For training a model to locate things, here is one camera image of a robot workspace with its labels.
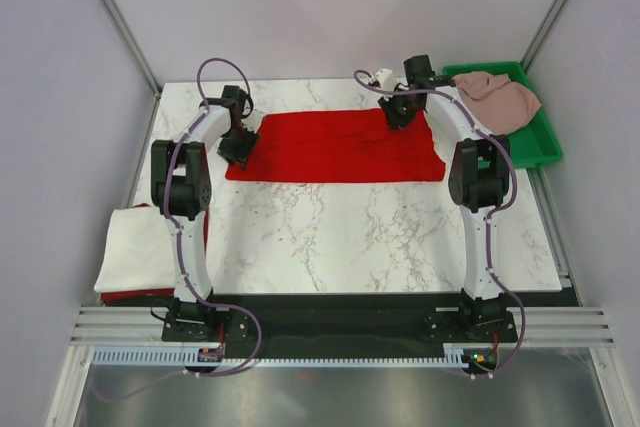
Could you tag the grey slotted cable duct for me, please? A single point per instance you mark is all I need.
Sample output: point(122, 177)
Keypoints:
point(166, 356)

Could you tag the aluminium frame rail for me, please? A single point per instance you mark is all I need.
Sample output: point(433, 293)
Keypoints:
point(541, 326)

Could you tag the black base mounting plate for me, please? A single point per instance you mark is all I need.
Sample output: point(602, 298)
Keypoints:
point(239, 318)

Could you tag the left aluminium corner post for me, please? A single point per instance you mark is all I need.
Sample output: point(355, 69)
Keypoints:
point(126, 36)

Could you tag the pink t-shirt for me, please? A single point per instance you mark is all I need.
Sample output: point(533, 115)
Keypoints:
point(501, 105)

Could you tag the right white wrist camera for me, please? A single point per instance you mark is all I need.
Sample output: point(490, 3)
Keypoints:
point(384, 79)

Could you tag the right aluminium corner post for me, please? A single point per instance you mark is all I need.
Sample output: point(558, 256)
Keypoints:
point(545, 28)

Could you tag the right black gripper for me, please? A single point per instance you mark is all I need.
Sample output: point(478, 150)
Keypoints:
point(394, 122)

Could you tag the aluminium corner post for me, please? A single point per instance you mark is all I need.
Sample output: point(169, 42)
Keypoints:
point(545, 28)
point(126, 36)

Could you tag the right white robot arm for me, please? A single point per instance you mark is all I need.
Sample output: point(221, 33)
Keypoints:
point(479, 179)

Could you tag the green plastic bin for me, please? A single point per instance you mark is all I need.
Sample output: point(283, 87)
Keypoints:
point(533, 146)

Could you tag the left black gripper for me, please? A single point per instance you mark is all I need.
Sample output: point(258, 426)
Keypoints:
point(242, 155)

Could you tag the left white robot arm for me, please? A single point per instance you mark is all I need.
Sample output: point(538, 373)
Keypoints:
point(180, 187)

